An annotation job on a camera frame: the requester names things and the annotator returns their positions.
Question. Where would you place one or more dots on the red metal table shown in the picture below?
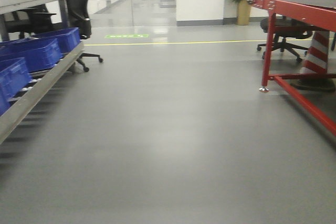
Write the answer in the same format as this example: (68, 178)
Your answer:
(317, 18)

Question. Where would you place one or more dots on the grey flow rack shelf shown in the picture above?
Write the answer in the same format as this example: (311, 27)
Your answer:
(17, 112)

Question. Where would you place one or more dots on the black office chair right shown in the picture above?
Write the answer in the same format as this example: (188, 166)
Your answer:
(280, 37)

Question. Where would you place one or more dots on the blue crate far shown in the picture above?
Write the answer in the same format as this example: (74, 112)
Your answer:
(68, 38)

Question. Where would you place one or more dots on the black office chair left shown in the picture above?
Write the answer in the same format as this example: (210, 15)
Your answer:
(38, 20)

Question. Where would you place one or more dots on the blue crate middle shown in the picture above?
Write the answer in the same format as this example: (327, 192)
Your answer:
(39, 54)

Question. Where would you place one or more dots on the blue crate near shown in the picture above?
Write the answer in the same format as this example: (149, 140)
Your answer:
(14, 76)

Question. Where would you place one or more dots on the blue crate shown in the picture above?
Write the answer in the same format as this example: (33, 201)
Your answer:
(68, 38)
(39, 54)
(14, 76)

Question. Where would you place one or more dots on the green floor sticker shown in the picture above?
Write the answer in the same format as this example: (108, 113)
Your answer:
(118, 36)

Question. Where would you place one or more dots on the black office chair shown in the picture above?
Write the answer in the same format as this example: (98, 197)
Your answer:
(280, 37)
(38, 20)

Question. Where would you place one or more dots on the red white striped cone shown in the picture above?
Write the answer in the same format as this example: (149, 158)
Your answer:
(316, 53)

